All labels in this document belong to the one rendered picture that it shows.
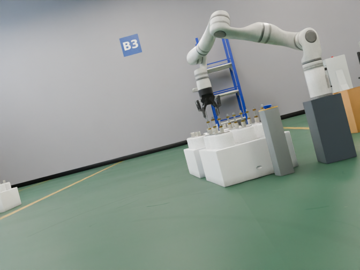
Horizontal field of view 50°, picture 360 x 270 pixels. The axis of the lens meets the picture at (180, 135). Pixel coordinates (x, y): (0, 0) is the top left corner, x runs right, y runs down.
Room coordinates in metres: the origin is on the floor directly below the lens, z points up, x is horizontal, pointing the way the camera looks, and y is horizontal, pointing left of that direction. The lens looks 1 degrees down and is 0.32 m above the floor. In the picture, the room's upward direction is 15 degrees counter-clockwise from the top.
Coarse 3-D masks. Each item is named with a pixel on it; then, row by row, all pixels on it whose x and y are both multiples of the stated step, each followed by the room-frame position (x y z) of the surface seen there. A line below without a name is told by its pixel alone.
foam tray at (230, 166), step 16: (240, 144) 1.88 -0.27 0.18; (256, 144) 1.89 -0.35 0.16; (288, 144) 1.92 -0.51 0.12; (208, 160) 2.05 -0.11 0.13; (224, 160) 1.86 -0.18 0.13; (240, 160) 1.88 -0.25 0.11; (256, 160) 1.89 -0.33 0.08; (208, 176) 2.16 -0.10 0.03; (224, 176) 1.86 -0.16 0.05; (240, 176) 1.87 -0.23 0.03; (256, 176) 1.89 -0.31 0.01
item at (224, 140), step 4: (228, 132) 1.91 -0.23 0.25; (216, 136) 1.92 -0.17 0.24; (220, 136) 1.90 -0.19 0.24; (224, 136) 1.90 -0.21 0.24; (228, 136) 1.90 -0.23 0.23; (232, 136) 1.93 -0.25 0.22; (216, 140) 1.92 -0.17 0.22; (220, 140) 1.91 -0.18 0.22; (224, 140) 1.90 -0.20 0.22; (228, 140) 1.90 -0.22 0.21; (232, 140) 1.92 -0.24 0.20; (216, 144) 1.93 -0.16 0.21; (220, 144) 1.91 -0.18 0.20; (224, 144) 1.90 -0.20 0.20; (228, 144) 1.90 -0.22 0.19; (232, 144) 1.91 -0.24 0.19; (216, 148) 1.94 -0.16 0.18; (220, 148) 1.91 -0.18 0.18
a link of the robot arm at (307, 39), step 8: (304, 32) 1.80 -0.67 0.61; (312, 32) 1.80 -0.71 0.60; (296, 40) 1.84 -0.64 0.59; (304, 40) 1.79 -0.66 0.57; (312, 40) 1.80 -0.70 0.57; (304, 48) 1.80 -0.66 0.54; (312, 48) 1.80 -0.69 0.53; (320, 48) 1.81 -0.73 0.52; (304, 56) 1.81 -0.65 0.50; (312, 56) 1.80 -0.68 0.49; (320, 56) 1.81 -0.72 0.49
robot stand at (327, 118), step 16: (336, 96) 1.77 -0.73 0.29; (320, 112) 1.77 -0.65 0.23; (336, 112) 1.77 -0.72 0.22; (320, 128) 1.78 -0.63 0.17; (336, 128) 1.77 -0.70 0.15; (320, 144) 1.80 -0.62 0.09; (336, 144) 1.77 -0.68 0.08; (352, 144) 1.77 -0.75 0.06; (320, 160) 1.86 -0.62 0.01; (336, 160) 1.77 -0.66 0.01
